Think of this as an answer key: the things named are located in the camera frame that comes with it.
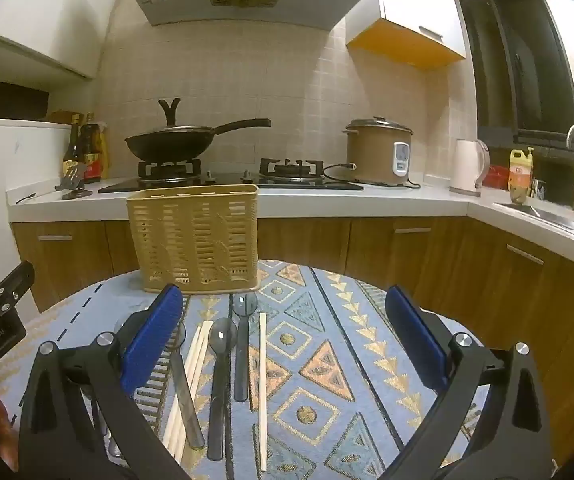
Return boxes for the white refrigerator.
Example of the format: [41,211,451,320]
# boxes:
[0,118,76,313]

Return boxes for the steel sink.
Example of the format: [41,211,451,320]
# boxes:
[494,200,574,244]

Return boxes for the white and yellow wall cabinet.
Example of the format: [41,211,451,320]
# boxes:
[345,0,468,69]

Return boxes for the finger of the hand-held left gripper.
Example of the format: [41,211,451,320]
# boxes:
[0,260,36,317]

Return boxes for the dark window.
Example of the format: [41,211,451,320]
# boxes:
[460,0,574,147]

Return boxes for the dark sauce bottle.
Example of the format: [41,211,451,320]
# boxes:
[62,114,84,181]

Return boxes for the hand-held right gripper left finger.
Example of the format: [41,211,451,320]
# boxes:
[19,283,194,480]

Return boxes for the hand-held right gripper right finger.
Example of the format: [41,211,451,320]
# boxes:
[382,285,555,480]

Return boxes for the red label sauce bottle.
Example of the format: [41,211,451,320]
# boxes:
[81,112,104,184]

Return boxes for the white electric kettle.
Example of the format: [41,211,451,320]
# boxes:
[449,138,491,197]

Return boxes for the beige plastic utensil basket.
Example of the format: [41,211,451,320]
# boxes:
[126,183,260,294]

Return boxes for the black wok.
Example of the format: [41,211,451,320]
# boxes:
[124,118,272,164]

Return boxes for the black forked utensil handle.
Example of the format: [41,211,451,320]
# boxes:
[158,98,182,127]

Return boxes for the brown rice cooker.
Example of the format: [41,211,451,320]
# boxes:
[343,116,415,186]

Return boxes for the yellow dish soap bottle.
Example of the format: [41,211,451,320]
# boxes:
[508,147,536,205]

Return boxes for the grey metal utensil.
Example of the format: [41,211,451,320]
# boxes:
[98,400,124,458]

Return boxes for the person's left hand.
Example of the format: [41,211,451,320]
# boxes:
[0,374,20,472]

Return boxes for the blue patterned tablecloth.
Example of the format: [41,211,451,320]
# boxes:
[0,259,499,480]

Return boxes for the clear grey plastic spoon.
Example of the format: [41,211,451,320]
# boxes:
[169,321,207,450]
[231,292,259,402]
[207,317,239,462]

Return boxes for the red container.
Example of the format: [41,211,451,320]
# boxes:
[482,167,511,190]

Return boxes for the black gas stove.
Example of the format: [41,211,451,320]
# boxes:
[98,158,364,195]

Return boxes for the black kitchen tool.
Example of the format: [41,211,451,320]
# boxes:
[55,167,96,200]

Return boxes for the black power cable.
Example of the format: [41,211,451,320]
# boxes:
[322,162,359,184]

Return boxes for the yellow oil bottle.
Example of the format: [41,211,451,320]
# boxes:
[98,120,113,180]

